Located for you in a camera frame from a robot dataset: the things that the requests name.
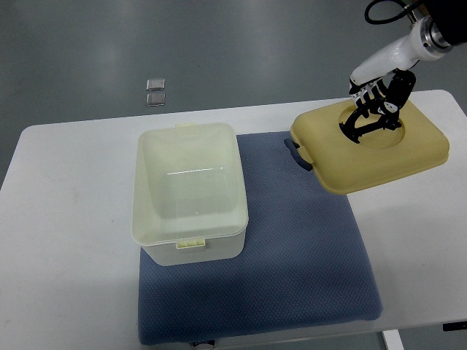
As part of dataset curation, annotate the white storage box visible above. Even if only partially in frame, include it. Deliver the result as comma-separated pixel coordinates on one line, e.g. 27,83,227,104
131,122,249,266

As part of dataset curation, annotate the blue gray cushion mat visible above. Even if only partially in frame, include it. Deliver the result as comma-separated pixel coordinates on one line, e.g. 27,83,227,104
138,132,383,346

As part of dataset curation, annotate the lower metal floor plate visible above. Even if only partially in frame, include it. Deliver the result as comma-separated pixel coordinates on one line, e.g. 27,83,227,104
145,93,166,106

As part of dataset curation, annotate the metal floor plate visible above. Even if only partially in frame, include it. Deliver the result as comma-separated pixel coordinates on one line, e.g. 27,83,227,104
145,93,166,106
146,78,165,91

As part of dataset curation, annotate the white table leg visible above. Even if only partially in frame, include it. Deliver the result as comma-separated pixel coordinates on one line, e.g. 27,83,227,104
382,330,404,350

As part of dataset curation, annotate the upper metal floor plate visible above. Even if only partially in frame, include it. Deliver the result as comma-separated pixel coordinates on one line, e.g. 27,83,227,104
146,78,165,91

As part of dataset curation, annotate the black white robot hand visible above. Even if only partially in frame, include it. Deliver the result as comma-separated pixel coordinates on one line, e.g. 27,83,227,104
339,18,436,144

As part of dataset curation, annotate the black table bracket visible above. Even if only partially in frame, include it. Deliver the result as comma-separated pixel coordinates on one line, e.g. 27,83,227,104
442,321,467,332

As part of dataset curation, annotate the yellow box lid black handle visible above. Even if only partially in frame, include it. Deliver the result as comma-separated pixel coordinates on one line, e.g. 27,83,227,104
285,100,449,195

